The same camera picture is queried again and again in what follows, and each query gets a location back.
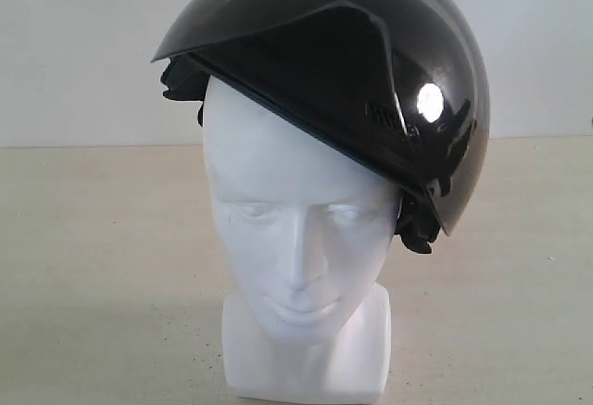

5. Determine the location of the black helmet with tinted visor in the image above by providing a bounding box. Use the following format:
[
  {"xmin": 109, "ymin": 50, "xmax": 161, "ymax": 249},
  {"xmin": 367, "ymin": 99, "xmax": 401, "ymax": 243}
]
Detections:
[{"xmin": 153, "ymin": 0, "xmax": 491, "ymax": 254}]

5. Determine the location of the white mannequin head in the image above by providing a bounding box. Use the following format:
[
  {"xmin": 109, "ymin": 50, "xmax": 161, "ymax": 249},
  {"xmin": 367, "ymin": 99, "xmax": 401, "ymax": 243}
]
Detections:
[{"xmin": 203, "ymin": 79, "xmax": 402, "ymax": 404}]

